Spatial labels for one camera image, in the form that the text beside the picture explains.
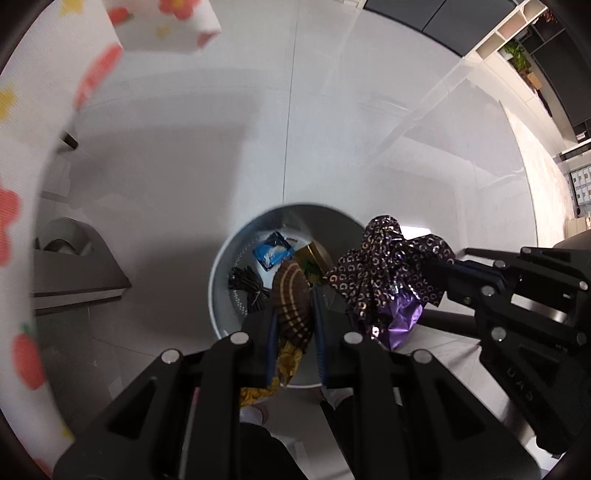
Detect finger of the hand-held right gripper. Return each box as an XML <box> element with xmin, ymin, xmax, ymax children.
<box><xmin>455</xmin><ymin>247</ymin><xmax>591</xmax><ymax>289</ymax></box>
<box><xmin>445</xmin><ymin>270</ymin><xmax>578</xmax><ymax>344</ymax></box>

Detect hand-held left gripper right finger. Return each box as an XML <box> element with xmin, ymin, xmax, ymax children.
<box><xmin>311</xmin><ymin>286</ymin><xmax>541</xmax><ymax>480</ymax></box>

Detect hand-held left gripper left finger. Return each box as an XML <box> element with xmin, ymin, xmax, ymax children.
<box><xmin>53</xmin><ymin>307</ymin><xmax>278</xmax><ymax>480</ymax></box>

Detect brown pleated paper wrapper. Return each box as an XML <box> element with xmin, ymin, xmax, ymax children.
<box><xmin>240</xmin><ymin>261</ymin><xmax>312</xmax><ymax>407</ymax></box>

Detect black shredded paper bundle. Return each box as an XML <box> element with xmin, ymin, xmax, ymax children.
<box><xmin>228</xmin><ymin>266</ymin><xmax>271</xmax><ymax>312</ymax></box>

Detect gold gift box with handle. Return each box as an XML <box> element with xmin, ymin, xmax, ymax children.
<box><xmin>295</xmin><ymin>242</ymin><xmax>331</xmax><ymax>282</ymax></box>

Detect blue plastic packet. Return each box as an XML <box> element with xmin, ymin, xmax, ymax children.
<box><xmin>252</xmin><ymin>232</ymin><xmax>296</xmax><ymax>271</ymax></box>

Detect grey round trash bin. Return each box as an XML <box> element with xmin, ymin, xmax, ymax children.
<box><xmin>208</xmin><ymin>203</ymin><xmax>370</xmax><ymax>388</ymax></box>

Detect dark purple patterned wrapper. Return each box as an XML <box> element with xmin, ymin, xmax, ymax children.
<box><xmin>323</xmin><ymin>215</ymin><xmax>458</xmax><ymax>352</ymax></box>

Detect stack of grey storage boxes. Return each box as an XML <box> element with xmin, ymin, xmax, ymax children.
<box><xmin>566</xmin><ymin>164</ymin><xmax>591</xmax><ymax>217</ymax></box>

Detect person's black pants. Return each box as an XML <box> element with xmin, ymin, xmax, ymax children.
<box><xmin>240</xmin><ymin>421</ymin><xmax>308</xmax><ymax>480</ymax></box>

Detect dark wooden table base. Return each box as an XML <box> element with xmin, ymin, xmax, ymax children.
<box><xmin>32</xmin><ymin>217</ymin><xmax>132</xmax><ymax>315</ymax></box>

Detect white open shelf unit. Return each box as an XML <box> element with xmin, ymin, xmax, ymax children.
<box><xmin>466</xmin><ymin>0</ymin><xmax>591</xmax><ymax>153</ymax></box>

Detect dark grey cabinet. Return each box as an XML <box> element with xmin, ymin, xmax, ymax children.
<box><xmin>365</xmin><ymin>0</ymin><xmax>518</xmax><ymax>56</ymax></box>

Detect strawberry flower printed tablecloth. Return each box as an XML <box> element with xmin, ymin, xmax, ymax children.
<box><xmin>0</xmin><ymin>0</ymin><xmax>222</xmax><ymax>476</ymax></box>

